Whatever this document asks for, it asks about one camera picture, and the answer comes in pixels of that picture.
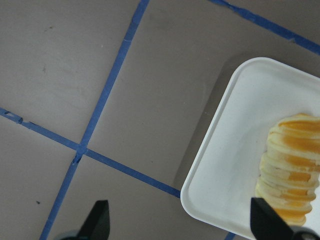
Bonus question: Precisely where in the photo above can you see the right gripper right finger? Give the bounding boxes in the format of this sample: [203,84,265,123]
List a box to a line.
[250,197,294,240]

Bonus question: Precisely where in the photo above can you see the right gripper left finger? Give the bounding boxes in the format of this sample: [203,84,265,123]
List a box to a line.
[77,200,110,240]

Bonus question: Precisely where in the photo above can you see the orange striped bread loaf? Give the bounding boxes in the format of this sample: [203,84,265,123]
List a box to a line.
[255,113,320,226]

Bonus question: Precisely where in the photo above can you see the white rectangular tray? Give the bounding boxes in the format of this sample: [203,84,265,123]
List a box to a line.
[180,57,320,239]

